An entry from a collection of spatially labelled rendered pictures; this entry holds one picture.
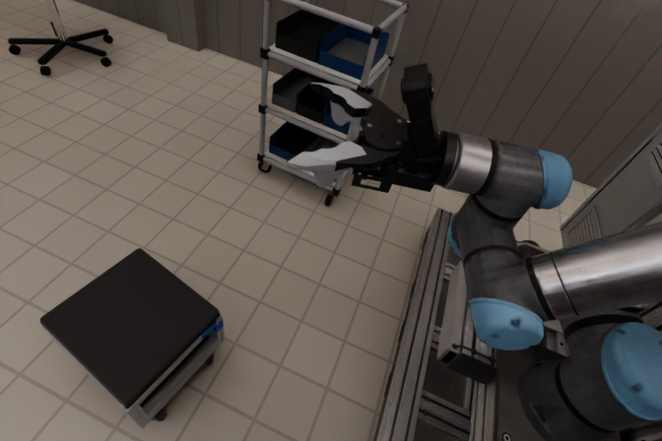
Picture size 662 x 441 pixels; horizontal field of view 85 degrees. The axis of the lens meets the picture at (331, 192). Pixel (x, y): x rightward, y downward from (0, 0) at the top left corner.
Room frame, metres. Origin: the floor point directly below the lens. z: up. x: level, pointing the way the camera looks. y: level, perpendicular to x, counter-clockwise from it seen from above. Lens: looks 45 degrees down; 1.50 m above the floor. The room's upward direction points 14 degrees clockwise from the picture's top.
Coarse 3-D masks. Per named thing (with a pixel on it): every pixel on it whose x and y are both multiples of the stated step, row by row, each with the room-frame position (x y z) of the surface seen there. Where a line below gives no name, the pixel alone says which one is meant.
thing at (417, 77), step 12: (408, 72) 0.38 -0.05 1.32; (420, 72) 0.38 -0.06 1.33; (408, 84) 0.36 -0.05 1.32; (420, 84) 0.36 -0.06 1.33; (432, 84) 0.38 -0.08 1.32; (408, 96) 0.36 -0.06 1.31; (420, 96) 0.36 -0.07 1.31; (432, 96) 0.37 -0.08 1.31; (408, 108) 0.36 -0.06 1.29; (420, 108) 0.36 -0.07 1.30; (432, 108) 0.39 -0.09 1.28; (420, 120) 0.36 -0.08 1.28; (432, 120) 0.37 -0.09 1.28; (420, 132) 0.36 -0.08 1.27; (432, 132) 0.36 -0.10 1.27; (420, 144) 0.37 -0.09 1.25; (432, 144) 0.37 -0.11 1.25; (420, 156) 0.37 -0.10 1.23; (432, 156) 0.37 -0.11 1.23
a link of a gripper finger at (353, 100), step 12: (312, 84) 0.45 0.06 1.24; (324, 84) 0.45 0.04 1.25; (336, 96) 0.43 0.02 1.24; (348, 96) 0.43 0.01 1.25; (360, 96) 0.44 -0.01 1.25; (336, 108) 0.45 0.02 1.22; (348, 108) 0.42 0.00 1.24; (360, 108) 0.42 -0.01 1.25; (336, 120) 0.45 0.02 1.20; (348, 120) 0.44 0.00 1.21; (360, 120) 0.43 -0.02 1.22
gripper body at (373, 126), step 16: (384, 112) 0.41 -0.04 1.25; (368, 128) 0.38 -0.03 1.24; (384, 128) 0.39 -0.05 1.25; (400, 128) 0.39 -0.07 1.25; (368, 144) 0.37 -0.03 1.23; (384, 144) 0.36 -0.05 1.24; (400, 144) 0.37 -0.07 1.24; (448, 144) 0.38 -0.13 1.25; (400, 160) 0.36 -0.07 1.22; (416, 160) 0.38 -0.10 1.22; (432, 160) 0.38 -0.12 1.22; (448, 160) 0.36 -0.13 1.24; (368, 176) 0.36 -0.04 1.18; (384, 176) 0.36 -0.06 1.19; (400, 176) 0.38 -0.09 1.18; (416, 176) 0.38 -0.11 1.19; (432, 176) 0.37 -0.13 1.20; (448, 176) 0.36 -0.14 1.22
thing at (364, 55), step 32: (288, 0) 1.49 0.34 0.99; (384, 0) 1.77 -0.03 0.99; (288, 32) 1.61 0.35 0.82; (320, 32) 1.69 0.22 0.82; (352, 32) 1.77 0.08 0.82; (384, 32) 1.73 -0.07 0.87; (288, 64) 1.48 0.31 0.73; (320, 64) 1.49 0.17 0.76; (352, 64) 1.45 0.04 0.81; (384, 64) 1.66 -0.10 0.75; (288, 96) 1.58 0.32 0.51; (320, 96) 1.63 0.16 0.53; (288, 128) 1.75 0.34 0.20; (320, 128) 1.45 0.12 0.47; (352, 128) 1.38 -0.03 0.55
